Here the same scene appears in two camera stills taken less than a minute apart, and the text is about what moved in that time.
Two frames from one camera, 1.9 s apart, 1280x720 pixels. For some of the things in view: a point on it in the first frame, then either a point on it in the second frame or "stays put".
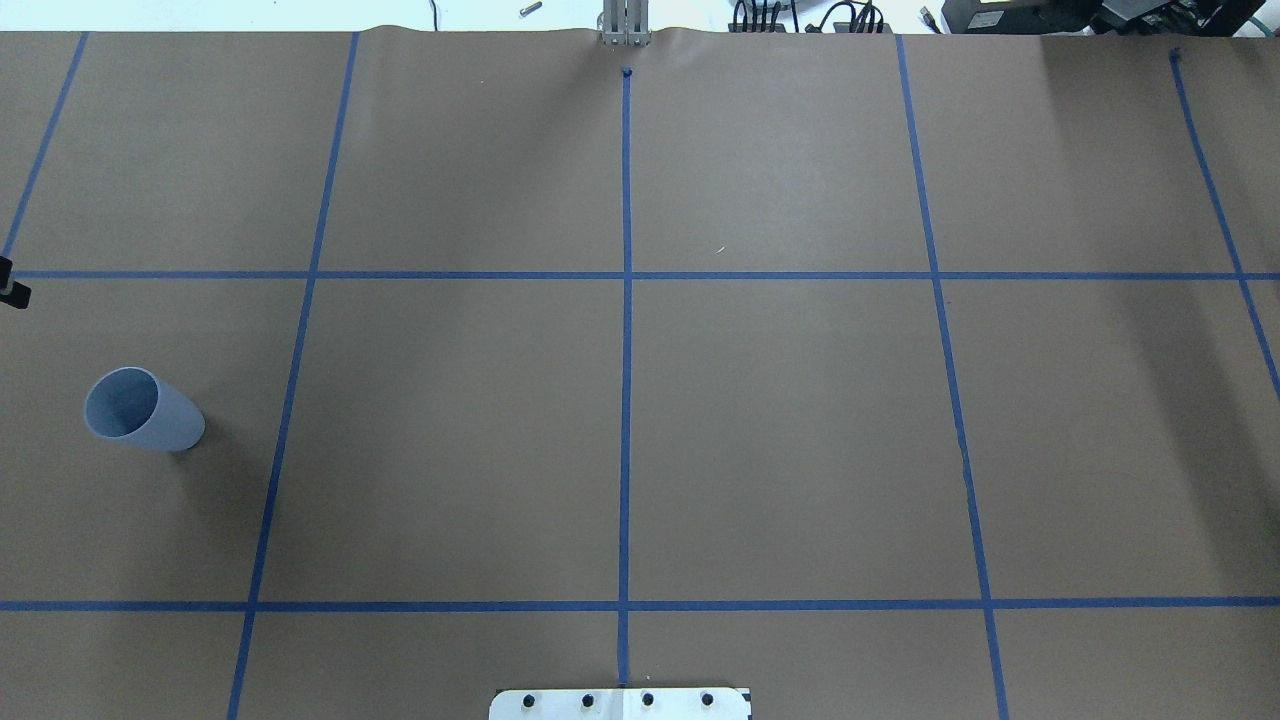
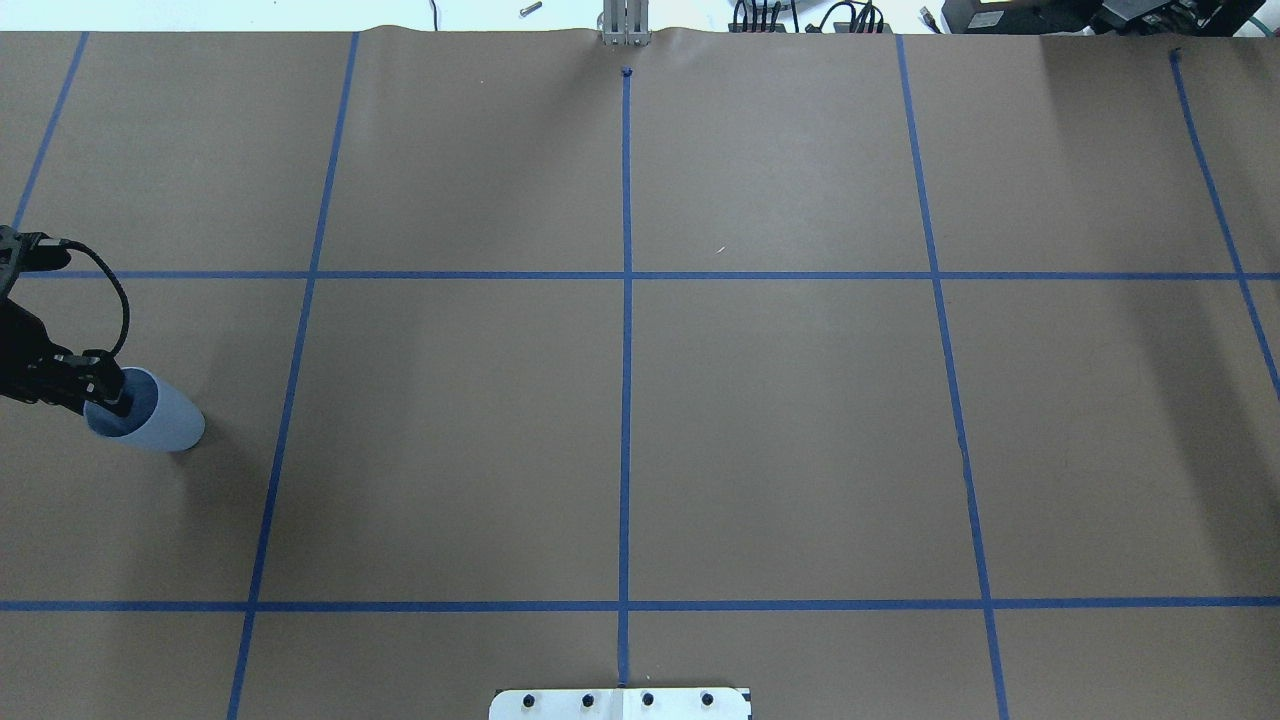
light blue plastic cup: x=133 y=405 stays put
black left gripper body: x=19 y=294 → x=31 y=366
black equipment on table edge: x=1171 y=18 stays put
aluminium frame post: x=625 y=22 stays put
